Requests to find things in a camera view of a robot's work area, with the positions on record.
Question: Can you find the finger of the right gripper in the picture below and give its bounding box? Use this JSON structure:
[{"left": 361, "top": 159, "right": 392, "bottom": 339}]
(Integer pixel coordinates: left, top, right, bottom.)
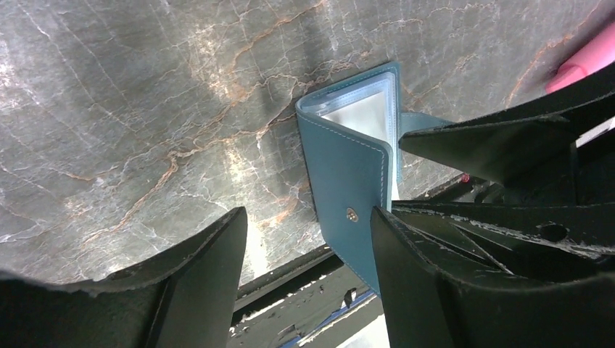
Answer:
[{"left": 399, "top": 65, "right": 614, "bottom": 184}]

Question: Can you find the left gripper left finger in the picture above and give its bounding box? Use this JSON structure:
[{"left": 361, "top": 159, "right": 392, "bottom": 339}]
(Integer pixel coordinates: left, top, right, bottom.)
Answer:
[{"left": 1, "top": 207, "right": 248, "bottom": 347}]

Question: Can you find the pink cylindrical tube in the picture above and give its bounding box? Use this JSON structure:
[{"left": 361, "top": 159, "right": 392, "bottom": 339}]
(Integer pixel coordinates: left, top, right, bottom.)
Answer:
[{"left": 545, "top": 23, "right": 614, "bottom": 94}]

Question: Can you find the blue card holder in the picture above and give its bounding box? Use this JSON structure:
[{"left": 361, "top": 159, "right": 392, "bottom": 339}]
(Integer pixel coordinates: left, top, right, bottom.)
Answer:
[{"left": 295, "top": 62, "right": 446, "bottom": 293}]

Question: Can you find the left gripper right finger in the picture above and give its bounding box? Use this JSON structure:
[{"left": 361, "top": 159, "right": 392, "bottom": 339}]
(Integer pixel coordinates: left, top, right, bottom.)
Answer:
[{"left": 371, "top": 201, "right": 614, "bottom": 347}]

